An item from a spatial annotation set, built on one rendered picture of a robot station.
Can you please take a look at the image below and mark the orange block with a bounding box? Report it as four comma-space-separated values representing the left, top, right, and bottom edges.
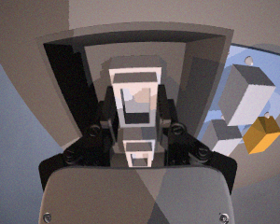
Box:
243, 116, 280, 154

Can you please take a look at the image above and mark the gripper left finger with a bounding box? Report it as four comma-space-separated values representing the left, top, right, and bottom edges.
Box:
38, 86, 119, 192

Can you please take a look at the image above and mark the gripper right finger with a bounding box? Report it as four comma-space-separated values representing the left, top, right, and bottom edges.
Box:
155, 84, 237, 195

